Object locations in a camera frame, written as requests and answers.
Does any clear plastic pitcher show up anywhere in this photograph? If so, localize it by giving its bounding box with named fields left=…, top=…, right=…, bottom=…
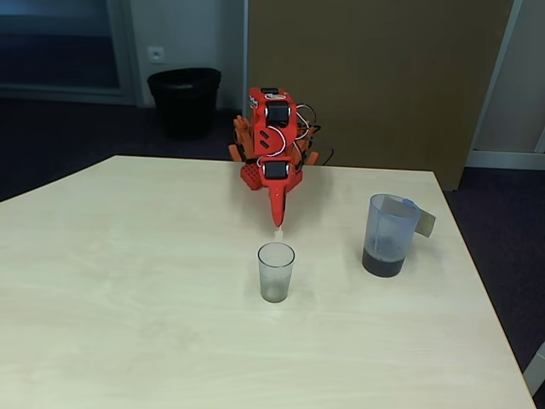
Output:
left=361, top=193, right=438, bottom=279

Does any translucent plastic cup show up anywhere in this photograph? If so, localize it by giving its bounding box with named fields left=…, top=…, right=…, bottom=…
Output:
left=256, top=241, right=295, bottom=304

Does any orange table clamp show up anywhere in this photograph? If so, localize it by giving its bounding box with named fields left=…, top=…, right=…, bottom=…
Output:
left=294, top=135, right=320, bottom=166
left=227, top=114, right=257, bottom=164

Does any black trash bin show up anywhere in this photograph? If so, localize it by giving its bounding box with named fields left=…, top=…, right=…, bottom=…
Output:
left=147, top=67, right=222, bottom=141

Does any grey framed glass door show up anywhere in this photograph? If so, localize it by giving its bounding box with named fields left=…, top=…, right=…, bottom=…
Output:
left=0, top=0, right=144, bottom=107

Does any grey chair part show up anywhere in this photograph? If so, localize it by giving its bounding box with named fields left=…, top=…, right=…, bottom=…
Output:
left=523, top=340, right=545, bottom=397

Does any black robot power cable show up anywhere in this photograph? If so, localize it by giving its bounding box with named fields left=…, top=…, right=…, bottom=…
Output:
left=313, top=135, right=337, bottom=166

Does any white door frame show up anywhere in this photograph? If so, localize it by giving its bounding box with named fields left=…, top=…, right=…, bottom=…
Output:
left=464, top=0, right=545, bottom=171

